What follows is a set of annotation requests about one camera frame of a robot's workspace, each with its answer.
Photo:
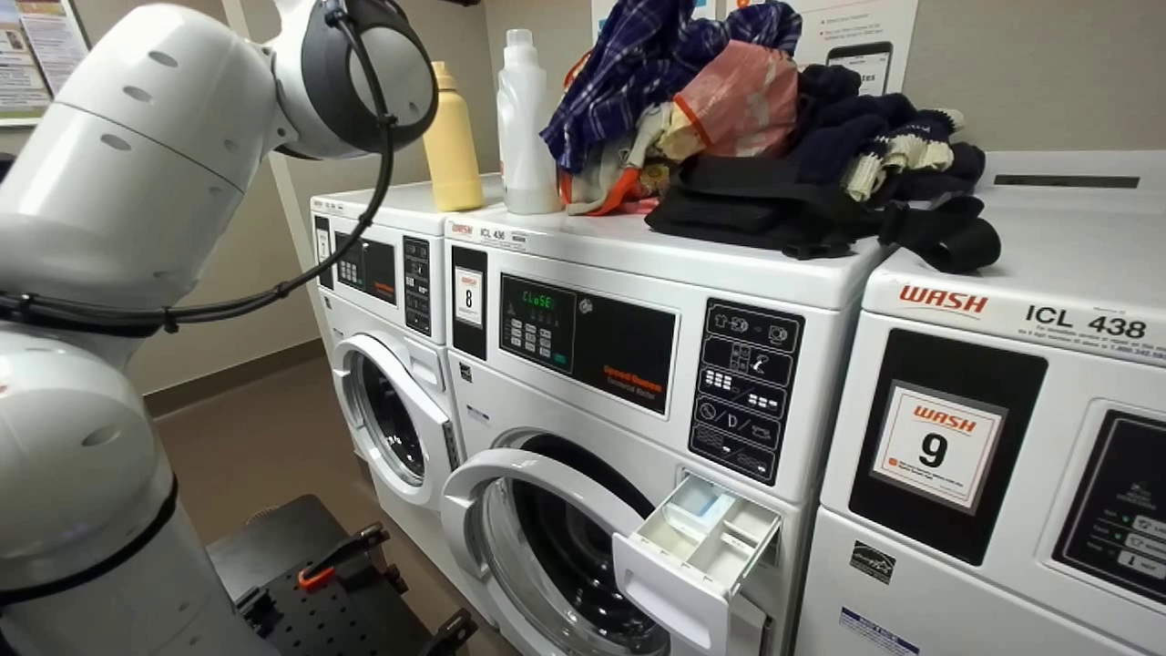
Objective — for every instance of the cream cloth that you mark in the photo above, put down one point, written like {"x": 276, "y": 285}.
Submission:
{"x": 651, "y": 129}

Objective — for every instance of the white washer number 9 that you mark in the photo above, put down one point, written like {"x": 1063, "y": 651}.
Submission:
{"x": 1094, "y": 241}

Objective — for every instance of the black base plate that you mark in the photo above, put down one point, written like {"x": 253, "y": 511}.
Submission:
{"x": 341, "y": 622}

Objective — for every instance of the cream socks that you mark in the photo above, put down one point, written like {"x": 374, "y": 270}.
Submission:
{"x": 896, "y": 151}

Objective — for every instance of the blue checked shirt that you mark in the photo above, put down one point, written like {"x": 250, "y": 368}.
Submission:
{"x": 619, "y": 86}

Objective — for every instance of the white wall notice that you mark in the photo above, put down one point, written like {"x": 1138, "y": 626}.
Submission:
{"x": 862, "y": 24}

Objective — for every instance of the pink mesh laundry bag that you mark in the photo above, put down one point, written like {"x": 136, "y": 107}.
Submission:
{"x": 742, "y": 104}

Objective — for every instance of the black garment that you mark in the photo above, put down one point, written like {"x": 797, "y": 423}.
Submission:
{"x": 777, "y": 203}

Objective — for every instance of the white detergent bottle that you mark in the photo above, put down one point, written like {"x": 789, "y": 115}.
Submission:
{"x": 526, "y": 132}

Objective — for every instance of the grey framed wall poster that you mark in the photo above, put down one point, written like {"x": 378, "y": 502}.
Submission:
{"x": 24, "y": 60}

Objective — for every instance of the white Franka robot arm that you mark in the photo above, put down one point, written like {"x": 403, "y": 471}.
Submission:
{"x": 147, "y": 157}

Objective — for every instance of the yellow water bottle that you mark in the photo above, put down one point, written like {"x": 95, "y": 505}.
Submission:
{"x": 452, "y": 151}

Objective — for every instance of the orange cloth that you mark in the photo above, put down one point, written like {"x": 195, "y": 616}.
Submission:
{"x": 623, "y": 196}

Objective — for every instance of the white washer number 8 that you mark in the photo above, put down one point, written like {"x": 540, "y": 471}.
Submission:
{"x": 568, "y": 420}

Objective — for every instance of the white washer without number sign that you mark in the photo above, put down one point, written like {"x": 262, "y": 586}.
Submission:
{"x": 364, "y": 322}

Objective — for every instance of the white detergent drawer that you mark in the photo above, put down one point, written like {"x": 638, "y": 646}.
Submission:
{"x": 695, "y": 547}

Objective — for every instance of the white round washer door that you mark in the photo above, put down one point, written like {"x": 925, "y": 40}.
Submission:
{"x": 387, "y": 420}
{"x": 486, "y": 471}

